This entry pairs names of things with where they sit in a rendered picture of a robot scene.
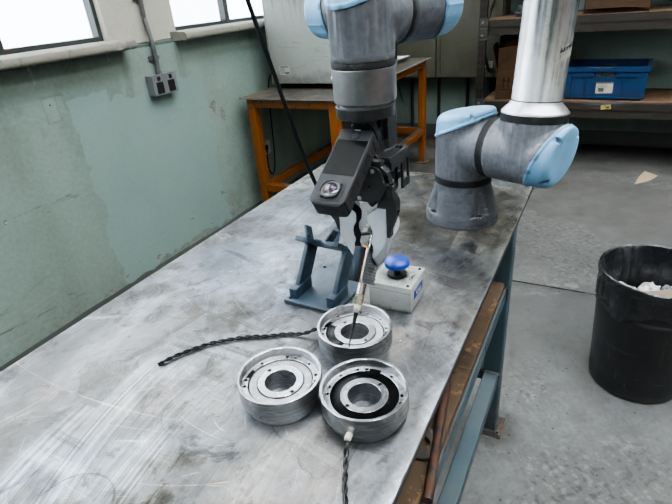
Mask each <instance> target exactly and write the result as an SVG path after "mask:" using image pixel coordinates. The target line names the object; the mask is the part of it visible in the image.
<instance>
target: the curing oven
mask: <svg viewBox="0 0 672 504"><path fill-rule="evenodd" d="M261 1H262V8H263V16H264V23H265V31H266V38H267V46H268V52H269V55H270V58H271V60H272V63H273V66H274V69H275V72H276V75H277V77H278V80H279V83H280V84H281V88H287V84H333V83H332V81H331V76H332V72H331V62H330V50H329V39H322V38H319V37H317V36H315V35H314V34H313V33H312V32H311V31H310V29H309V27H308V26H307V24H306V20H305V16H304V3H305V0H261Z"/></svg>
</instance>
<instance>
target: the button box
mask: <svg viewBox="0 0 672 504"><path fill-rule="evenodd" d="M374 283H375V286H374V285H369V296H370V305H373V306H378V307H382V308H387V309H391V310H396V311H400V312H405V313H410V314H411V313H412V311H413V309H414V308H415V306H416V305H417V303H418V301H419V300H420V298H421V297H422V295H423V294H424V292H425V268H422V267H416V266H410V265H409V267H408V268H406V269H404V270H401V273H400V274H394V273H393V270H389V269H387V268H386V267H385V265H384V264H383V265H382V266H381V267H380V268H379V270H378V271H377V272H376V277H375V282H374Z"/></svg>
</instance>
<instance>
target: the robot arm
mask: <svg viewBox="0 0 672 504"><path fill-rule="evenodd" d="M579 3H580V0H524V3H523V11H522V19H521V27H520V34H519V42H518V50H517V58H516V65H515V73H514V81H513V88H512V96H511V100H510V102H509V103H508V104H507V105H505V106H504V107H503V108H502V109H501V114H500V117H497V114H498V112H497V108H496V107H495V106H491V105H480V106H470V107H463V108H458V109H453V110H450V111H446V112H444V113H442V114H441V115H440V116H439V117H438V119H437V123H436V134H435V137H436V152H435V184H434V187H433V190H432V193H431V195H430V198H429V201H428V204H427V211H426V216H427V219H428V221H429V222H431V223H432V224H434V225H436V226H438V227H441V228H445V229H451V230H477V229H482V228H485V227H488V226H490V225H492V224H494V223H495V222H496V221H497V219H498V204H497V201H496V197H495V194H494V190H493V186H492V178H493V179H498V180H503V181H507V182H512V183H517V184H521V185H523V186H525V187H530V186H532V187H538V188H549V187H552V186H553V185H555V184H556V183H558V182H559V181H560V180H561V179H562V177H563V176H564V175H565V173H566V172H567V170H568V169H569V167H570V165H571V163H572V161H573V158H574V156H575V153H576V150H577V147H578V142H579V136H578V134H579V131H578V129H577V127H575V126H574V125H572V124H568V123H569V117H570V111H569V110H568V109H567V107H566V106H565V105H564V103H563V97H564V91H565V85H566V79H567V73H568V68H569V62H570V56H571V50H572V44H573V38H574V32H575V27H576V21H577V15H578V9H579ZM463 4H464V1H463V0H305V3H304V16H305V20H306V24H307V26H308V27H309V29H310V31H311V32H312V33H313V34H314V35H315V36H317V37H319V38H322V39H329V50H330V62H331V72H332V76H331V81H332V83H333V95H334V102H335V103H336V104H337V105H336V116H337V119H339V120H342V121H347V122H351V127H350V129H342V130H341V132H340V134H339V136H338V138H337V140H336V143H335V145H334V147H333V149H332V151H331V153H330V155H329V157H328V160H327V162H326V164H325V166H324V168H323V170H322V172H321V175H320V177H319V179H318V181H317V183H316V185H315V187H314V189H313V192H312V194H311V196H310V201H311V202H312V204H313V206H314V208H315V210H316V211H317V213H318V214H325V215H331V216H333V217H334V220H335V222H336V225H337V228H338V229H339V230H340V232H341V235H342V237H343V239H344V241H345V243H346V244H347V246H348V248H349V250H350V251H351V253H352V254H354V249H355V246H361V242H360V238H361V231H362V229H363V228H364V226H365V224H366V221H367V212H366V210H361V208H360V201H363V202H368V204H369V205H370V206H371V207H373V206H375V205H376V204H377V208H375V209H374V210H373V211H372V212H370V213H369V214H368V224H369V226H370V227H371V229H372V234H373V236H372V239H371V244H372V246H373V253H372V259H373V261H374V263H375V265H376V266H380V265H381V263H382V262H383V261H384V259H385V258H386V256H387V254H388V252H389V249H390V246H391V242H392V239H393V237H394V235H395V234H396V232H397V230H398V228H399V223H400V221H399V212H400V198H399V196H398V194H397V193H396V191H395V190H396V189H397V187H398V179H399V178H400V177H401V188H404V187H405V186H406V185H407V184H409V183H410V163H409V145H401V144H398V143H397V116H396V97H397V81H396V55H395V45H397V44H402V43H407V42H412V41H417V40H422V39H429V40H430V39H434V38H436V37H437V36H440V35H443V34H446V33H448V32H449V31H451V30H452V29H453V28H454V27H455V26H456V24H457V23H458V21H459V19H460V17H461V14H462V11H463ZM404 159H406V172H407V175H406V176H405V177H404ZM400 164H401V170H398V165H400ZM361 247H362V246H361Z"/></svg>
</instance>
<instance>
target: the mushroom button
mask: <svg viewBox="0 0 672 504"><path fill-rule="evenodd" d="M384 265H385V267H386V268H387V269H389V270H393V273H394V274H400V273H401V270H404V269H406V268H408V267H409V265H410V261H409V259H408V257H406V256H404V255H398V254H397V255H391V256H388V257H387V258H386V259H385V261H384Z"/></svg>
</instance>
